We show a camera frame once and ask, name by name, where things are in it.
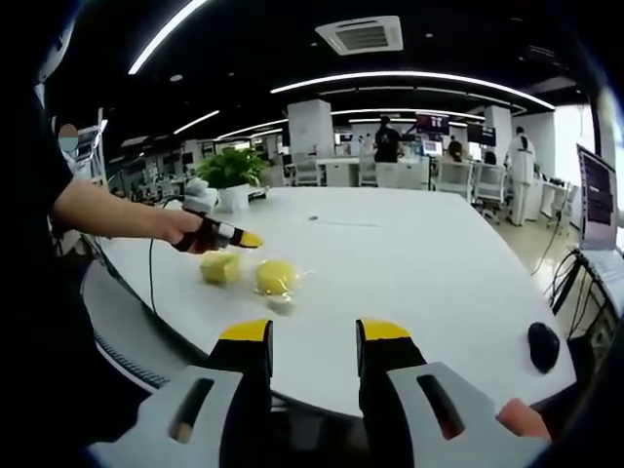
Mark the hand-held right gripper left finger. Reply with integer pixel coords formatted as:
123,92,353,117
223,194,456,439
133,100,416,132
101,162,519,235
87,319,275,468

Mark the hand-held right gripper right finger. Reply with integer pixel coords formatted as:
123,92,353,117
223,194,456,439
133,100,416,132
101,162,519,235
355,319,552,468

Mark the large yellow packaged sponge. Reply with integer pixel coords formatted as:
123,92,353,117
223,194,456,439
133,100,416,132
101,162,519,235
199,251,243,287

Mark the round yellow silicone block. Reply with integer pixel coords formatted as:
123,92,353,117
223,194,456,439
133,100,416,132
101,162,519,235
255,259,297,297

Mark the person's left hand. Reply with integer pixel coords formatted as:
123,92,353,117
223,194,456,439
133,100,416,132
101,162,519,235
162,209,206,248

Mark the person's right hand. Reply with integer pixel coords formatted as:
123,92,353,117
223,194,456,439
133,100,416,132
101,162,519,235
496,398,552,443

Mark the green plant in white pot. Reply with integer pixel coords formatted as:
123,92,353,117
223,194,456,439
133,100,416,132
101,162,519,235
196,145,270,215

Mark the small yellow packaged sponge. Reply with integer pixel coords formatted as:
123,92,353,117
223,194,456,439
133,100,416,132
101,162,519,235
253,256,313,316

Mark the grey mesh office chair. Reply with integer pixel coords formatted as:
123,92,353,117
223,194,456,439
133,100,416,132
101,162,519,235
80,260,215,391

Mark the black computer mouse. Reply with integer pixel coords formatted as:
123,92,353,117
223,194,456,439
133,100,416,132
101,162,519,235
527,321,561,374

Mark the straight bright ceiling light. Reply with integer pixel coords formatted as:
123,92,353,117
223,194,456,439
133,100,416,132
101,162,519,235
128,0,211,75

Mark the person's black shirt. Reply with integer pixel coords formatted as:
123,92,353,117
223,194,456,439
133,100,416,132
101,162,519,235
0,0,147,468

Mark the white office chair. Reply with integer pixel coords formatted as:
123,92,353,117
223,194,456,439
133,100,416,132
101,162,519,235
436,159,475,202
475,164,509,212

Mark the hanging screen with red picture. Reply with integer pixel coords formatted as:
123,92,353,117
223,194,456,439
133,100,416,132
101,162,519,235
413,112,450,136

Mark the white ceiling air conditioner vent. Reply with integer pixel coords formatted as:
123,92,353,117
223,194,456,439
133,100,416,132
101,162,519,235
315,16,405,57

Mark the long curved ceiling light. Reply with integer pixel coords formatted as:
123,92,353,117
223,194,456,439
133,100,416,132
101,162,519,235
270,71,557,111

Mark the hanging dark screen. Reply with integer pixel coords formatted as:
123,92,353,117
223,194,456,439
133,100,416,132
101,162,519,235
466,124,498,147

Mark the open laptop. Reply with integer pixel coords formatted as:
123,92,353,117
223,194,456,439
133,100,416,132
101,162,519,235
574,142,624,313

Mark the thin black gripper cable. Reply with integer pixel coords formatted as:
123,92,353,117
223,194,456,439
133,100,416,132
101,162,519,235
147,194,189,314

